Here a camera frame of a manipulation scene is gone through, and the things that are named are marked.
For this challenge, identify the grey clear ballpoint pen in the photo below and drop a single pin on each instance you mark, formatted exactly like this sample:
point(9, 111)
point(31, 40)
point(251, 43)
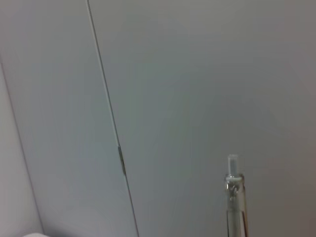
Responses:
point(235, 197)

